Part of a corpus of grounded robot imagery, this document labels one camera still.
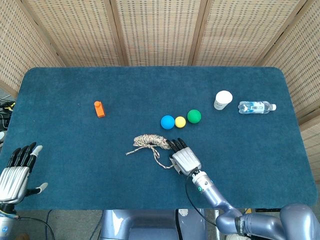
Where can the yellow foam ball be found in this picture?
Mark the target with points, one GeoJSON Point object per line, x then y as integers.
{"type": "Point", "coordinates": [180, 122]}

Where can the woven wood-framed screen panel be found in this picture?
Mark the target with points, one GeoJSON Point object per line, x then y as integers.
{"type": "Point", "coordinates": [75, 30]}
{"type": "Point", "coordinates": [160, 30]}
{"type": "Point", "coordinates": [17, 50]}
{"type": "Point", "coordinates": [302, 75]}
{"type": "Point", "coordinates": [312, 150]}
{"type": "Point", "coordinates": [245, 30]}

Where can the blue foam ball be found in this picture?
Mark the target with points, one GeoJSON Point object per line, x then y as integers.
{"type": "Point", "coordinates": [167, 122]}

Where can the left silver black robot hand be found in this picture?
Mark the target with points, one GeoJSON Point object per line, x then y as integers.
{"type": "Point", "coordinates": [13, 180]}

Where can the green foam ball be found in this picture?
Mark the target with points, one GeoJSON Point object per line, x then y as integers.
{"type": "Point", "coordinates": [194, 116]}

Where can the blue carpet table cover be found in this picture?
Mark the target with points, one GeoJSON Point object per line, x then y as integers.
{"type": "Point", "coordinates": [75, 150]}

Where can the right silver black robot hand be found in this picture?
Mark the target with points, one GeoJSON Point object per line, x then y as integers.
{"type": "Point", "coordinates": [186, 160]}

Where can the white paper cup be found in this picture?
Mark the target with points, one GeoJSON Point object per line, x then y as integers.
{"type": "Point", "coordinates": [222, 98]}

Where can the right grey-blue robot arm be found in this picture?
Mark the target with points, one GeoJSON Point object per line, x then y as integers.
{"type": "Point", "coordinates": [215, 192]}

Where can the clear plastic water bottle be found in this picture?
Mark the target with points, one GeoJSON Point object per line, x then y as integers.
{"type": "Point", "coordinates": [255, 107]}

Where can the grey-blue robot torso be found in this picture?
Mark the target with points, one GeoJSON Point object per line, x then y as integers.
{"type": "Point", "coordinates": [150, 225]}

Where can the orange bottle-shaped block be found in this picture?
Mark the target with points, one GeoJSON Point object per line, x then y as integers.
{"type": "Point", "coordinates": [100, 111]}

